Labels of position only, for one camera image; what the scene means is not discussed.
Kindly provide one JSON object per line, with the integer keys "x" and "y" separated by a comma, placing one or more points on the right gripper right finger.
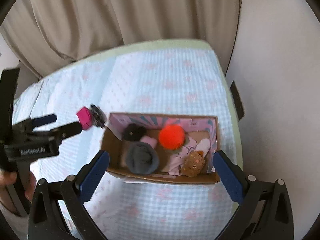
{"x": 264, "y": 208}

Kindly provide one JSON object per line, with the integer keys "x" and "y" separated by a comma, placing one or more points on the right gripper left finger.
{"x": 46, "y": 220}

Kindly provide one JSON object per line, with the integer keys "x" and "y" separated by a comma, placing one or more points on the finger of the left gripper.
{"x": 66, "y": 131}
{"x": 43, "y": 120}

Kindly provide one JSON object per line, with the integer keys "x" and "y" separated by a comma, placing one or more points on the magenta zip pouch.
{"x": 85, "y": 118}

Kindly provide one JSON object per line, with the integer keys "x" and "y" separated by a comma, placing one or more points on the black patterned cloth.
{"x": 98, "y": 117}

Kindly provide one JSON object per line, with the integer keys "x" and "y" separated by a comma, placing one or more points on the grey fuzzy sock bundle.
{"x": 141, "y": 158}

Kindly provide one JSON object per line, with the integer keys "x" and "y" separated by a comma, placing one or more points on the orange fluffy pompom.
{"x": 171, "y": 137}

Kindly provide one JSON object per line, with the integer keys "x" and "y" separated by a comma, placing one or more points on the pink soft item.
{"x": 149, "y": 140}

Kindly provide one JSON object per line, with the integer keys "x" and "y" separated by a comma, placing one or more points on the person's left hand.
{"x": 9, "y": 178}

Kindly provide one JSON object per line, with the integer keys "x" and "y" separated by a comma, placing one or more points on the black fluffy pompom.
{"x": 133, "y": 132}

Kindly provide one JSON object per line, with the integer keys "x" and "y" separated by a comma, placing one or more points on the beige curtain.
{"x": 47, "y": 35}

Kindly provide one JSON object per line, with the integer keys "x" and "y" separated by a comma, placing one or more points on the cardboard box with pink lining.
{"x": 200, "y": 135}

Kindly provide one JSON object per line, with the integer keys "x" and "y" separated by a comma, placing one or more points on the pale green mattress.
{"x": 150, "y": 47}

